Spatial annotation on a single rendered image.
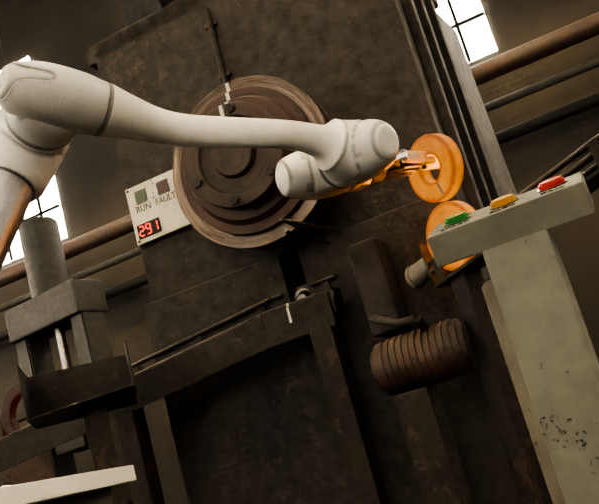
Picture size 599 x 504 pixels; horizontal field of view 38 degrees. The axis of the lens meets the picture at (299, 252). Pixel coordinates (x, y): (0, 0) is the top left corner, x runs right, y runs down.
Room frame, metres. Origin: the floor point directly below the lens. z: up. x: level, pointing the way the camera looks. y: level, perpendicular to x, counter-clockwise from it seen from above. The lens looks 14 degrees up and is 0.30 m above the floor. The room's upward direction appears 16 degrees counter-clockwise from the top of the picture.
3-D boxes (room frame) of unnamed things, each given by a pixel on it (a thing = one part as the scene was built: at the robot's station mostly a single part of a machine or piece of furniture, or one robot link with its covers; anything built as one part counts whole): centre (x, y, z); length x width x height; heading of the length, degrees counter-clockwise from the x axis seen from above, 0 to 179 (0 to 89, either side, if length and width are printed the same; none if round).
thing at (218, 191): (2.12, 0.09, 1.11); 0.28 x 0.06 x 0.28; 69
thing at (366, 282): (2.14, -0.17, 0.68); 0.11 x 0.08 x 0.24; 159
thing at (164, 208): (2.43, 0.33, 1.15); 0.26 x 0.02 x 0.18; 69
